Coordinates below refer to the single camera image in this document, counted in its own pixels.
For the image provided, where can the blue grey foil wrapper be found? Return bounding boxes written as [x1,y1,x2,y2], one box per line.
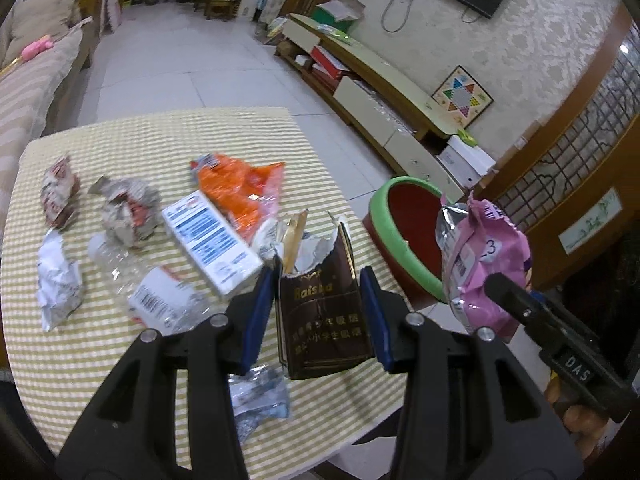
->
[228,365,291,443]

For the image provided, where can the pink snack bag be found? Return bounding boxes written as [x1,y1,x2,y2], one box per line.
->
[435,196,533,341]

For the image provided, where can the dark brown cigarette pack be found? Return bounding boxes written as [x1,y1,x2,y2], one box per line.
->
[274,210,373,380]

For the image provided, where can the white blue milk carton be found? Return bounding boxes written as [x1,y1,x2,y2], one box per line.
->
[162,191,264,297]

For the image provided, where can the green red trash bin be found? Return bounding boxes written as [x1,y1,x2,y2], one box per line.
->
[362,177,446,310]

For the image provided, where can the right hand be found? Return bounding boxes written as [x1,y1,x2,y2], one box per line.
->
[544,372,620,462]

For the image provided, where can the clear plastic bottle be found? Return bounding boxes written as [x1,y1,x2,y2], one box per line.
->
[87,233,214,336]

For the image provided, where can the wooden lattice door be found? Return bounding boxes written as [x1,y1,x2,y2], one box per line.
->
[475,6,639,290]

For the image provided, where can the crumpled white paper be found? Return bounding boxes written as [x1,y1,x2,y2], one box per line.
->
[36,229,84,333]

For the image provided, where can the white box on floor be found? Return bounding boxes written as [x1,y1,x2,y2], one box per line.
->
[436,136,496,188]

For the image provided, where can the crumpled brown-white wrapper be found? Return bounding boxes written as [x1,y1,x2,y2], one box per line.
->
[88,176,160,249]

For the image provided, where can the crumpled red-white paper ball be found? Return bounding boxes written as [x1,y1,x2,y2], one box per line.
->
[40,155,80,230]

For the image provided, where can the orange plastic snack bag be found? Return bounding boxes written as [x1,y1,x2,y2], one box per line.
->
[190,153,285,243]

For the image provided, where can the chinese checkers board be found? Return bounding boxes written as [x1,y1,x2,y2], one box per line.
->
[432,65,494,128]

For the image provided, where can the long tv cabinet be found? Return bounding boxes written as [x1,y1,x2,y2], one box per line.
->
[277,14,468,200]

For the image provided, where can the red book in cabinet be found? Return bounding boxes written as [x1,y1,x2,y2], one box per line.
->
[310,46,349,80]

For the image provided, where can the pink toy on sofa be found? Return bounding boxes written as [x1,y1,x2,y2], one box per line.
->
[21,35,54,62]

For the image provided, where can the striped beige sofa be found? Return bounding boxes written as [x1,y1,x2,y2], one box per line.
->
[1,0,96,217]

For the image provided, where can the green box on cabinet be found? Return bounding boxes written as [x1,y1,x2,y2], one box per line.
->
[311,0,366,34]

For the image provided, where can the beige sofa cushion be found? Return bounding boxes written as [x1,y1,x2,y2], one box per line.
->
[1,0,82,67]

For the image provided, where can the television cable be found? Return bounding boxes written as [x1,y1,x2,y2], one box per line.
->
[380,0,419,34]

